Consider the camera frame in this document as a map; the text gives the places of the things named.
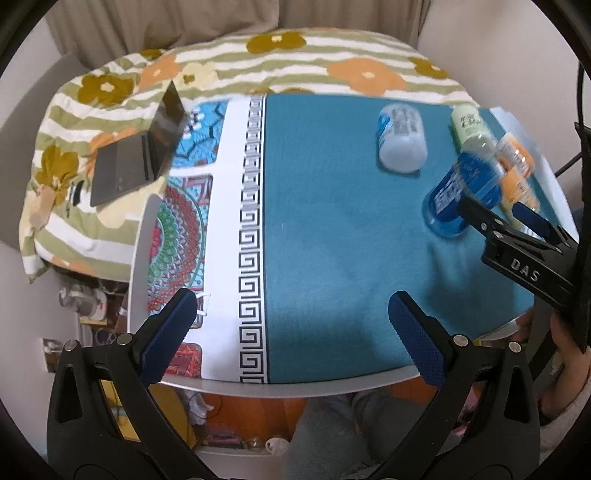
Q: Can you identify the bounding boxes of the person's right forearm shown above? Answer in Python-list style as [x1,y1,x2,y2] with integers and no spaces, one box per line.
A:
[538,369,591,457]

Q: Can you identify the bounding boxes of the clear cup with green label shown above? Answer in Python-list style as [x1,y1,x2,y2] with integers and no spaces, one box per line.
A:
[450,104,497,158]

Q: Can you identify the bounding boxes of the floral striped blanket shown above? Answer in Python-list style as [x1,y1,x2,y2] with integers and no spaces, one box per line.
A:
[18,28,467,284]

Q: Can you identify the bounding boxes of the clear cup with orange label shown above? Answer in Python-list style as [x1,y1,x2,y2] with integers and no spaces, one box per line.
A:
[495,133,543,215]

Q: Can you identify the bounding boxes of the white grey small appliance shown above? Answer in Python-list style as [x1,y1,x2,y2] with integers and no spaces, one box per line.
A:
[59,282,112,320]

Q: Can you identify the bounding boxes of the person's right hand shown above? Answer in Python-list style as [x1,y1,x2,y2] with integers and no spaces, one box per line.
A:
[517,310,591,418]

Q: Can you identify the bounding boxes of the yellow bag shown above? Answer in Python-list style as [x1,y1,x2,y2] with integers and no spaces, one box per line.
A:
[150,387,198,449]

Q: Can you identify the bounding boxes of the teal patterned tablecloth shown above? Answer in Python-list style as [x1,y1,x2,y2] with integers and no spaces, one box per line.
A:
[147,93,578,385]

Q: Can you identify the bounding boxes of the person's grey trouser legs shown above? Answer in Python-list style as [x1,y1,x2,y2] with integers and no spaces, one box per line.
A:
[285,391,446,480]

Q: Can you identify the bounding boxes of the blue plastic bottle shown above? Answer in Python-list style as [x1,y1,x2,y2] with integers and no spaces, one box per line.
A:
[422,150,504,240]

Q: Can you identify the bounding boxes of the white round table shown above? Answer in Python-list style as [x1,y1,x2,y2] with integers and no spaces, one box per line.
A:
[126,185,536,400]

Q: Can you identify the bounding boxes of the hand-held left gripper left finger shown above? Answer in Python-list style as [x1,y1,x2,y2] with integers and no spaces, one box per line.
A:
[46,288,218,480]

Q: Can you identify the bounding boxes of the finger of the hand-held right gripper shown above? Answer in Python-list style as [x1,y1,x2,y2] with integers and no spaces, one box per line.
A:
[510,202,580,250]
[456,196,509,241]

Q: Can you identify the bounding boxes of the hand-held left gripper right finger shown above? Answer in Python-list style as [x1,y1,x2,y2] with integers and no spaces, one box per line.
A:
[369,291,541,480]

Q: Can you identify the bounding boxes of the black cable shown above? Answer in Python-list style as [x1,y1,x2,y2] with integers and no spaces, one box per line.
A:
[553,60,591,178]

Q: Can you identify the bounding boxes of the grey laptop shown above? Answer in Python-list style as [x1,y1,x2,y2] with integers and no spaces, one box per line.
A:
[89,80,188,208]

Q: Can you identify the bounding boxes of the white plastic bottle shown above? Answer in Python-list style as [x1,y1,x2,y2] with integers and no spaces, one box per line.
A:
[376,104,428,174]

